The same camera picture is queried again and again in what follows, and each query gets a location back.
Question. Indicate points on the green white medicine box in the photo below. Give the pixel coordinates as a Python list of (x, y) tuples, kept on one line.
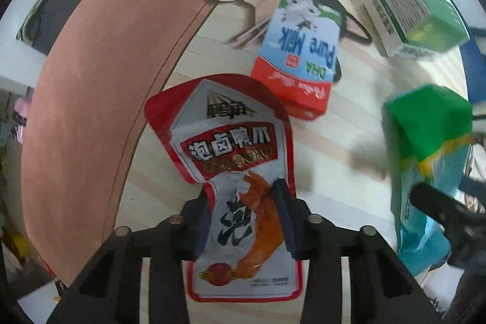
[(410, 5)]

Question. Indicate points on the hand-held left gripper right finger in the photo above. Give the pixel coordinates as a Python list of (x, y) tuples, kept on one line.
[(292, 233)]

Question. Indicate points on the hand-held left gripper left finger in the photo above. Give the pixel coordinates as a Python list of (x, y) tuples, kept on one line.
[(195, 229)]

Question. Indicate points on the small milk carton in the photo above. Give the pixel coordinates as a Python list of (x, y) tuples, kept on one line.
[(300, 54)]

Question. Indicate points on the pink plastic stool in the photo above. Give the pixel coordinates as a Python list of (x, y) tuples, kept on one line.
[(21, 111)]

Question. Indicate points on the striped cat print tablecloth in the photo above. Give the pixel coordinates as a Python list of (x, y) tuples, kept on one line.
[(95, 100)]

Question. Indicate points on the green wet wipes packet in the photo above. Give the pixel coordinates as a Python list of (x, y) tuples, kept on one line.
[(425, 141)]

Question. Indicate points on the blue flat cushion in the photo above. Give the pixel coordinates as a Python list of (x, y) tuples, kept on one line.
[(476, 69)]

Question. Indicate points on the red duck claw snack packet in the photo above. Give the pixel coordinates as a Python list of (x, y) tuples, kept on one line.
[(231, 141)]

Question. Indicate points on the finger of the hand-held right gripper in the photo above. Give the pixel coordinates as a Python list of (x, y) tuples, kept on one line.
[(474, 186), (433, 200)]

